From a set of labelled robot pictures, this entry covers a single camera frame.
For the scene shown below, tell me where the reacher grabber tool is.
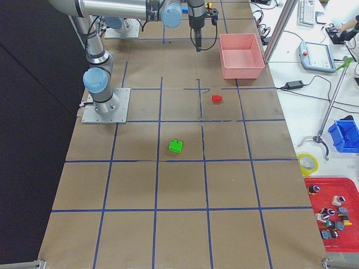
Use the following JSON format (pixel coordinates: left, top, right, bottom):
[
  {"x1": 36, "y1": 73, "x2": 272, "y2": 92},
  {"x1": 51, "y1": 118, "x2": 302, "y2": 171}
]
[{"x1": 297, "y1": 56, "x2": 353, "y2": 161}]

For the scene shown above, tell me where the black power adapter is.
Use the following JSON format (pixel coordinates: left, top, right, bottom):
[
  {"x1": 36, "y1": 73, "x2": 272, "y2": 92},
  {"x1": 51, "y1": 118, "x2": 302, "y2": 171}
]
[{"x1": 283, "y1": 80, "x2": 304, "y2": 90}]

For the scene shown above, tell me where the pink plastic box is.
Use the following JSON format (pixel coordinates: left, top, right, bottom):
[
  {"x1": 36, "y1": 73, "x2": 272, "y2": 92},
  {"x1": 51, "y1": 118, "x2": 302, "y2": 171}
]
[{"x1": 219, "y1": 34, "x2": 265, "y2": 79}]

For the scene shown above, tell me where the teach pendant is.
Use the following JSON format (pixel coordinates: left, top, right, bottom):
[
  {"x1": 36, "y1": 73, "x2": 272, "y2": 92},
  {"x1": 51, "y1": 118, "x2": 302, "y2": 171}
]
[{"x1": 298, "y1": 41, "x2": 336, "y2": 73}]

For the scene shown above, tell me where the red tray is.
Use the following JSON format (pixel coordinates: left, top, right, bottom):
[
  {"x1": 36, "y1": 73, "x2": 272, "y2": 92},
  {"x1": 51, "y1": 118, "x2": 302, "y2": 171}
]
[{"x1": 305, "y1": 177, "x2": 358, "y2": 253}]

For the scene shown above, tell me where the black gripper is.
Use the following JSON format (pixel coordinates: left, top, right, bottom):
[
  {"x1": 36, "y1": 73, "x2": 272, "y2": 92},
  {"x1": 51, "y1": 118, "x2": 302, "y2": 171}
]
[{"x1": 189, "y1": 7, "x2": 218, "y2": 52}]

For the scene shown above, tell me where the yellow tape roll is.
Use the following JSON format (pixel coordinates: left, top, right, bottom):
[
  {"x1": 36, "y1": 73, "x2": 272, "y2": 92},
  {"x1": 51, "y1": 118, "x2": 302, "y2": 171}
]
[{"x1": 298, "y1": 153, "x2": 319, "y2": 177}]

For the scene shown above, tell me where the red toy block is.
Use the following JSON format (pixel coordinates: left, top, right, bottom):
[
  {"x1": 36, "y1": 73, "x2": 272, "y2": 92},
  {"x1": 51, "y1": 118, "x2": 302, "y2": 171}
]
[{"x1": 211, "y1": 95, "x2": 223, "y2": 104}]

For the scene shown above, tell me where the aluminium frame post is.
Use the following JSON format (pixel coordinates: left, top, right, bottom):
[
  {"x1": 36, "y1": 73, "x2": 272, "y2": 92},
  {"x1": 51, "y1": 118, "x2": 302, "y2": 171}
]
[{"x1": 264, "y1": 0, "x2": 298, "y2": 63}]

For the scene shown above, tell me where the white keyboard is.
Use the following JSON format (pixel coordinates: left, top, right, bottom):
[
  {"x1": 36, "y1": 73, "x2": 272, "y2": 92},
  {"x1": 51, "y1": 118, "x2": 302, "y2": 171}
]
[{"x1": 297, "y1": 0, "x2": 315, "y2": 27}]

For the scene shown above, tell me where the green toy block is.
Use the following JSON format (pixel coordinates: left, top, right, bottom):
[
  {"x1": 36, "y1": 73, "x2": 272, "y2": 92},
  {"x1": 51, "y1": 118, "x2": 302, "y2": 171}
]
[{"x1": 168, "y1": 139, "x2": 183, "y2": 154}]

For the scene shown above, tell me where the blue storage bin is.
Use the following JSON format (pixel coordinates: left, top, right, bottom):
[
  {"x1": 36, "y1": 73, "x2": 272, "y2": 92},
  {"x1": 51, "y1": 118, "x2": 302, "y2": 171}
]
[{"x1": 328, "y1": 115, "x2": 358, "y2": 153}]

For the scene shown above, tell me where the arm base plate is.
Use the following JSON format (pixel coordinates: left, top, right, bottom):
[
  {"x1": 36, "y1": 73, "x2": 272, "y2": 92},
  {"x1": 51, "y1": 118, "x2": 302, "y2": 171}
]
[
  {"x1": 105, "y1": 17, "x2": 140, "y2": 39},
  {"x1": 82, "y1": 88, "x2": 131, "y2": 124}
]

